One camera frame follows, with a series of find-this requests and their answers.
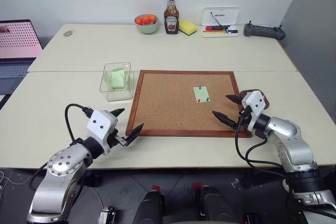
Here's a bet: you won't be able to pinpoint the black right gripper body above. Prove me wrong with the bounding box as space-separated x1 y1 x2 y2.
235 102 252 131

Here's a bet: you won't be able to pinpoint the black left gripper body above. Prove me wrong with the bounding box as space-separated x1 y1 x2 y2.
107 127 127 148

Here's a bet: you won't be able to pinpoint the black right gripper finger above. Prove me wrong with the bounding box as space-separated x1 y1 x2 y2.
226 94 244 104
212 111 237 129

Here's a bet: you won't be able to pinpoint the green paper note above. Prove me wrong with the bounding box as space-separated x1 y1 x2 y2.
193 86 212 103

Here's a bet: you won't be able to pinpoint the wood-framed cork board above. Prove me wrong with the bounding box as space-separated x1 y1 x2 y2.
125 70 253 138

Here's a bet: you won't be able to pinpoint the clear plastic box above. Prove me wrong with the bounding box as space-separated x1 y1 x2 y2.
99 61 135 102

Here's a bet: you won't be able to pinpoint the small brown dish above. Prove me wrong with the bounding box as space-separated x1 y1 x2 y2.
239 90 271 110

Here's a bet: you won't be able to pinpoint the crumpled green paper notes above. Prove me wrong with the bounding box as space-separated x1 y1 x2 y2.
102 67 126 90

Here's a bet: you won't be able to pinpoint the black table caster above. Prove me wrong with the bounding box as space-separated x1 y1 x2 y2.
90 173 103 188

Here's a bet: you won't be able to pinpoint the grey remote controller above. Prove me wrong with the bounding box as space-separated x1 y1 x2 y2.
243 20 287 41

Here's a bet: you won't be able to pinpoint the dark rounded shape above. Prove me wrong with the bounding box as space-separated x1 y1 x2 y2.
133 189 165 224
196 185 239 224

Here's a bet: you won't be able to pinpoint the thin black pen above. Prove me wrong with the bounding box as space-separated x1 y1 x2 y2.
209 12 229 34

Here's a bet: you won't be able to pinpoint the white open pen case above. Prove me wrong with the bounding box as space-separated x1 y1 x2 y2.
201 6 240 38

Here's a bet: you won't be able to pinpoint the yellow sponge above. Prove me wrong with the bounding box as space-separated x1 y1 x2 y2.
178 19 198 37

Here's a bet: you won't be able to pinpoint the pale green bowl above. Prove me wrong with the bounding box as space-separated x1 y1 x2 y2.
134 14 160 35

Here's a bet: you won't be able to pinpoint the ketchup bottle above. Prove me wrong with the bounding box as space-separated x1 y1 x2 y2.
163 0 181 35

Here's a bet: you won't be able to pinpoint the laptop with pink screen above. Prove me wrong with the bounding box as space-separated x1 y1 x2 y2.
0 19 44 95

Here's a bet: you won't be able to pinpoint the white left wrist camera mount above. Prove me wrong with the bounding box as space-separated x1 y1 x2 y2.
86 109 119 156

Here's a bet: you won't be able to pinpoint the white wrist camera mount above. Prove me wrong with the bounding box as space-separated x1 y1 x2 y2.
86 109 119 156
241 90 266 132

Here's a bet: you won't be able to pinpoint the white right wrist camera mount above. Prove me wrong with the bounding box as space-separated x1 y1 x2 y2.
241 90 266 132

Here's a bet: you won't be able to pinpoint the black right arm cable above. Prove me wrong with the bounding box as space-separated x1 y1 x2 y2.
234 105 292 190

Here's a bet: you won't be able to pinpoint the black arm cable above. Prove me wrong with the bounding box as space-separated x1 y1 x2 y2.
65 103 93 145
234 105 292 190

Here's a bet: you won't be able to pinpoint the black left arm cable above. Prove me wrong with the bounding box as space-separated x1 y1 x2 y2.
65 103 93 145

